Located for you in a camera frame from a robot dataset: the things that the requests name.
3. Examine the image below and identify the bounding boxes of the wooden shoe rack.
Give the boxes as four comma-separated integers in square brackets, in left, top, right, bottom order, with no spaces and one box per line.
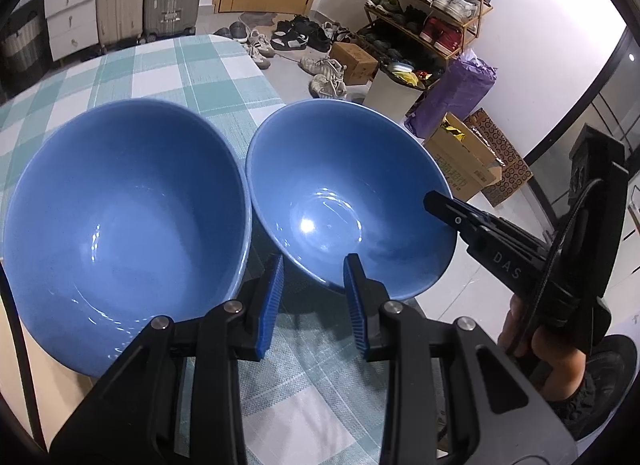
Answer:
[364,0,494,79]

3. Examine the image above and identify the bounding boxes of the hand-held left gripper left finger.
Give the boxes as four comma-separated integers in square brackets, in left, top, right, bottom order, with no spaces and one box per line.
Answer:
[50,252,286,465]

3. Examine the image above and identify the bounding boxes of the patterned flat box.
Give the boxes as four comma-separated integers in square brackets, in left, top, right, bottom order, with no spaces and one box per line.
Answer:
[465,108,535,207]

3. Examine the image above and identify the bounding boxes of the open cardboard box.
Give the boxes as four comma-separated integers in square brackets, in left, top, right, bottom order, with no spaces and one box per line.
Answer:
[424,112,504,203]

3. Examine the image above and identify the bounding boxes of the grey woven basket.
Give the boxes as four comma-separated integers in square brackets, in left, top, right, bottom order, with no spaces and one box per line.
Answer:
[0,12,46,77]

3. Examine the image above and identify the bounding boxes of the white dressing table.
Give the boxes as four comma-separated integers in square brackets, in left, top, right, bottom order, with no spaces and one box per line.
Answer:
[42,0,99,64]

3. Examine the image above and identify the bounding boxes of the scattered loose shoes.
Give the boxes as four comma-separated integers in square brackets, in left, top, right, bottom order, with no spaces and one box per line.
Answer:
[215,12,362,100]

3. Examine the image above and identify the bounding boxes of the brown cardboard box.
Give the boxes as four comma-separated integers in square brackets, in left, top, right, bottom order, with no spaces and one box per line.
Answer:
[330,41,380,86]

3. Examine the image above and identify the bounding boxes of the white trash bin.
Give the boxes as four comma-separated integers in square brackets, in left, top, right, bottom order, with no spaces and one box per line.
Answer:
[365,61,426,122]

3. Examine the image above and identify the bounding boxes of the person's right hand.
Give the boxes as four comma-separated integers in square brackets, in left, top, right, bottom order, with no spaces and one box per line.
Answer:
[499,295,588,403]

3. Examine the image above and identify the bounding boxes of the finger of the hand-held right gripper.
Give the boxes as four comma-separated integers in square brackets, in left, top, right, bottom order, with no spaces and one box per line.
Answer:
[422,191,552,297]

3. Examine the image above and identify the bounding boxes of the blue bowl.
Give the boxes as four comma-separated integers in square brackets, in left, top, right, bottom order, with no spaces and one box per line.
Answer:
[2,98,252,378]
[245,99,457,300]

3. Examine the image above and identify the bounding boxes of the grey doormat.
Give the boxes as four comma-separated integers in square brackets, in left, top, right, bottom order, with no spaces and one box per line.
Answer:
[239,10,279,29]

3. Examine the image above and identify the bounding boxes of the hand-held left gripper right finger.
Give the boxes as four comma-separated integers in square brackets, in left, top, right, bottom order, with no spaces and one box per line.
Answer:
[342,253,576,465]

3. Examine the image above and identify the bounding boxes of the teal checked tablecloth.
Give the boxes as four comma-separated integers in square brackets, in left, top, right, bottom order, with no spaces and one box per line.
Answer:
[0,34,451,465]

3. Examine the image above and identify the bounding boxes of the purple bag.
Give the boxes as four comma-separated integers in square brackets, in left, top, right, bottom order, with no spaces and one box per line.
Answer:
[405,50,500,139]

